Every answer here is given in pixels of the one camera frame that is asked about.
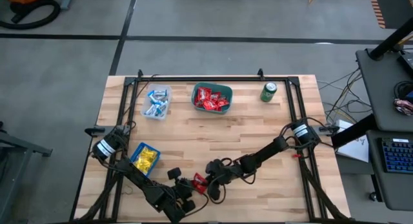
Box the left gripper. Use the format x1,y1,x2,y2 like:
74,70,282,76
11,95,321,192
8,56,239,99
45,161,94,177
167,167,197,214

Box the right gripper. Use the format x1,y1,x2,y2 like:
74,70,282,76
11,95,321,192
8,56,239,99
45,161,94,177
205,159,246,201

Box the blue plastic basket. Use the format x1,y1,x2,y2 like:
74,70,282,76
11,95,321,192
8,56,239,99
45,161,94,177
130,141,161,178

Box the clear plastic container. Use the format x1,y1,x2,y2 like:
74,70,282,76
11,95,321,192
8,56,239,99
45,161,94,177
140,83,173,122

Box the teal plastic bin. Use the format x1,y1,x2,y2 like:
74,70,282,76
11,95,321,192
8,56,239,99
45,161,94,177
191,81,234,116

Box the green Sprite can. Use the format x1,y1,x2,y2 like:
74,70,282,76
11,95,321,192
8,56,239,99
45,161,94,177
259,81,278,103

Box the white paper sheet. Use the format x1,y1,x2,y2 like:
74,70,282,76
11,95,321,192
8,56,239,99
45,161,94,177
335,119,370,163

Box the black desk leg bar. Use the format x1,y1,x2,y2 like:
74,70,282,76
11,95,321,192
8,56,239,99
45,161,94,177
331,113,378,150

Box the grey metal cart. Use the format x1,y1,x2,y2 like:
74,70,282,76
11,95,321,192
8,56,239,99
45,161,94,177
0,120,53,224

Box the grey office desk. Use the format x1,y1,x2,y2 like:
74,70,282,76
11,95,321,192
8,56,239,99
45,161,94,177
356,48,413,133
366,130,413,212

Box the black backlit keyboard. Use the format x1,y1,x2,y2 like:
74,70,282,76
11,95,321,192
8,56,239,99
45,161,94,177
380,137,413,174

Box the pink patterned pouch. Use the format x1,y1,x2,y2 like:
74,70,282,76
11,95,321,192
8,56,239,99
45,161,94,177
393,98,413,116

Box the black monitor stand pole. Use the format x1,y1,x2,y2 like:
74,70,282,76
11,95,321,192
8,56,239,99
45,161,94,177
368,17,413,61

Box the dark floor mat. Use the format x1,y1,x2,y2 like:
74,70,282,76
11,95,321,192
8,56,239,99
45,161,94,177
374,0,413,30

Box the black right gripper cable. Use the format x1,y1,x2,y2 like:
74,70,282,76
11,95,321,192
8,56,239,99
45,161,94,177
206,158,257,205

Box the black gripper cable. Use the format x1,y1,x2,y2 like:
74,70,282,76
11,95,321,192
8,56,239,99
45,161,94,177
185,185,210,218
206,158,257,205

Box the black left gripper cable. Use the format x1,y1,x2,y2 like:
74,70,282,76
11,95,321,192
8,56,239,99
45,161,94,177
185,185,210,218

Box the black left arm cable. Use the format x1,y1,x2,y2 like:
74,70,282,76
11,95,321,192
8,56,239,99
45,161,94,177
124,74,159,125

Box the black floor cables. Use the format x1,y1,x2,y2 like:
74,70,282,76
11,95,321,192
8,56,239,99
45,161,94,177
317,67,372,125

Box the coiled black cable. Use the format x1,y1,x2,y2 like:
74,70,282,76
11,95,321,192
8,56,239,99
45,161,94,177
393,81,413,101

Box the black vacuum hose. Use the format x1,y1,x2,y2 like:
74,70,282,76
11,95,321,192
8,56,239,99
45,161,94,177
0,0,61,30

